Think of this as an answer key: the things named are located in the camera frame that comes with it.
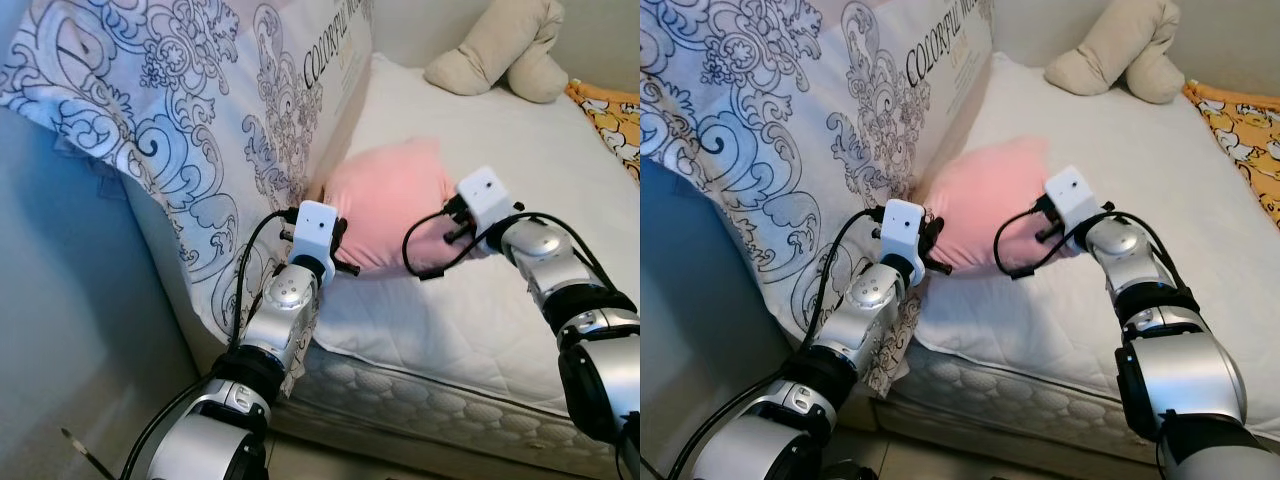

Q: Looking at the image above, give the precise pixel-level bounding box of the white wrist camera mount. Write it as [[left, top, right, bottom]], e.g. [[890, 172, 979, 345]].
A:
[[457, 167, 516, 236], [290, 200, 341, 263], [880, 198, 927, 263], [1045, 165, 1104, 236]]

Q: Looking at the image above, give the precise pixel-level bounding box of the white floral print pillow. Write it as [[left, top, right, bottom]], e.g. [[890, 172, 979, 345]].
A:
[[640, 0, 994, 396], [0, 0, 373, 401]]

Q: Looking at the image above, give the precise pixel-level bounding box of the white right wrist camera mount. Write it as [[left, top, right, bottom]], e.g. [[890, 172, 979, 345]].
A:
[[1045, 165, 1104, 236], [457, 167, 516, 236]]

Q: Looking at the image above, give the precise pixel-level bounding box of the pink pillow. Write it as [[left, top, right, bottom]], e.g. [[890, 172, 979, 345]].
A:
[[308, 140, 491, 279], [915, 140, 1076, 276]]

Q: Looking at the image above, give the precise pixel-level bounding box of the white quilted mattress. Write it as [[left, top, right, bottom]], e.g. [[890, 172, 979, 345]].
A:
[[880, 52, 1280, 466], [215, 52, 641, 476]]

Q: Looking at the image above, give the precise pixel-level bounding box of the beige plush toy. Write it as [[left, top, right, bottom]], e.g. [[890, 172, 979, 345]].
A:
[[1045, 0, 1186, 104], [425, 0, 569, 104]]

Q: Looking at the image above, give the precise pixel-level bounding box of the yellow cartoon egg blanket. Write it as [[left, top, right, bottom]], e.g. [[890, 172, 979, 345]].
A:
[[566, 80, 641, 181], [1183, 80, 1280, 226]]

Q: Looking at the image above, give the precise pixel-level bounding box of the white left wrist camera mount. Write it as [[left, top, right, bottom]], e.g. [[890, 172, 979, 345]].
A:
[[880, 198, 927, 263], [290, 200, 341, 263]]

